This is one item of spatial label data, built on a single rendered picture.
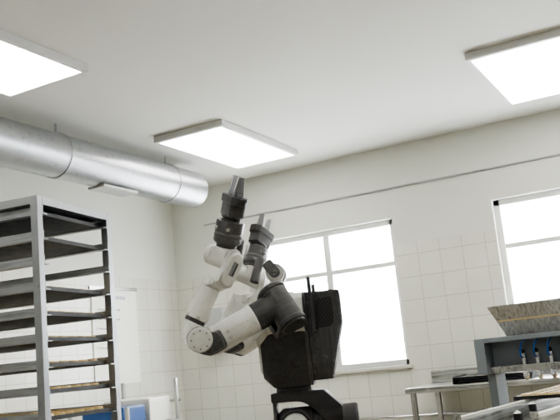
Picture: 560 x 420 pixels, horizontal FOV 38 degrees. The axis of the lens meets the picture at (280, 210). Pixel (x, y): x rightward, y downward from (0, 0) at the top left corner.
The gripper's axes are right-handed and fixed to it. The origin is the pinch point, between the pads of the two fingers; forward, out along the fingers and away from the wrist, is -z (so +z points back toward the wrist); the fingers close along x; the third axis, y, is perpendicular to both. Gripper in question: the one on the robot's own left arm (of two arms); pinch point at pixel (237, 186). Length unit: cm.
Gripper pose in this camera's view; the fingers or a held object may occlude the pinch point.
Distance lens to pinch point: 248.0
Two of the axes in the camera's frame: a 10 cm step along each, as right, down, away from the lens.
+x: -3.9, -1.8, 9.0
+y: 9.0, 1.2, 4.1
